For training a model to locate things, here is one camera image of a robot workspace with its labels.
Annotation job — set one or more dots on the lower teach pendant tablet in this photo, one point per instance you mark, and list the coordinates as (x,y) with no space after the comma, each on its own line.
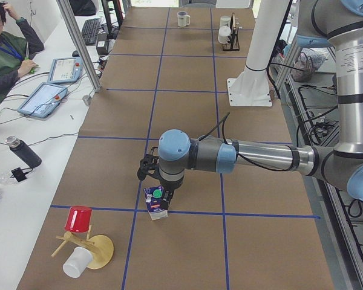
(43,101)

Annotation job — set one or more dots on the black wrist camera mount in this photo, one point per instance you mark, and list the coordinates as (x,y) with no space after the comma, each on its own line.
(149,166)

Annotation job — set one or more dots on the white ribbed mug on rack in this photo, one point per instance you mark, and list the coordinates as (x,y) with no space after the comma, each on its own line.
(225,21)

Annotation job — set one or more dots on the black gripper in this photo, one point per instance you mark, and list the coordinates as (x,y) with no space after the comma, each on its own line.
(170,187)

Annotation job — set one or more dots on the white HOME mug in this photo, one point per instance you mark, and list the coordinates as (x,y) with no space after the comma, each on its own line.
(183,19)

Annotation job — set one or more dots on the aluminium frame post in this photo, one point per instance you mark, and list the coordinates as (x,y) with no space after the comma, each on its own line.
(76,37)

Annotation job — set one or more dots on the black binder clip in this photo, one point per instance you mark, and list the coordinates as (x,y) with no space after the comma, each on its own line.
(20,174)

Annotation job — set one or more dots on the white cup on rack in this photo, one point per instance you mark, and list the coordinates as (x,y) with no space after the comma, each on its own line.
(224,33)

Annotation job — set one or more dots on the milk carton blue white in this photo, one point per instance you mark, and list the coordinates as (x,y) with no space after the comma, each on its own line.
(152,199)

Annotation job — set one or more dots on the black wire cup rack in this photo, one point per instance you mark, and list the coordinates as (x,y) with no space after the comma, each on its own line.
(233,44)

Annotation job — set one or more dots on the teach pendant tablet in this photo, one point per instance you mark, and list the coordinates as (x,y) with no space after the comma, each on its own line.
(43,101)
(65,70)

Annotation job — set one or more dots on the white cup on tree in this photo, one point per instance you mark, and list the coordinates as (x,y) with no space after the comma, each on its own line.
(77,262)

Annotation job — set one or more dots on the black keyboard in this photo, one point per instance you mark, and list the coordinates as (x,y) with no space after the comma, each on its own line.
(90,31)

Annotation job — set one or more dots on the black power adapter box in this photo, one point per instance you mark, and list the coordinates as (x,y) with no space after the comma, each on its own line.
(103,44)

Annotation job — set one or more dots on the black water bottle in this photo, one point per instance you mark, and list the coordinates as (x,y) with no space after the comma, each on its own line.
(23,151)

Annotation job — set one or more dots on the upper teach pendant tablet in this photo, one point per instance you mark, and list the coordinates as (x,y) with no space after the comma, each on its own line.
(65,70)

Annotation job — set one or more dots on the red cup on tree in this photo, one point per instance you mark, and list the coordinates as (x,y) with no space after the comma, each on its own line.
(78,220)

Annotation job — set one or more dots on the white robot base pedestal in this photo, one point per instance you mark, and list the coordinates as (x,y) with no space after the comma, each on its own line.
(251,87)

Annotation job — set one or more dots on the seated person green jacket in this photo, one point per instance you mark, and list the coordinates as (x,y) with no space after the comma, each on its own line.
(16,53)

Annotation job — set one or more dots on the wooden mug tree stand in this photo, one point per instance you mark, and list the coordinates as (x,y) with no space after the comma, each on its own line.
(100,246)

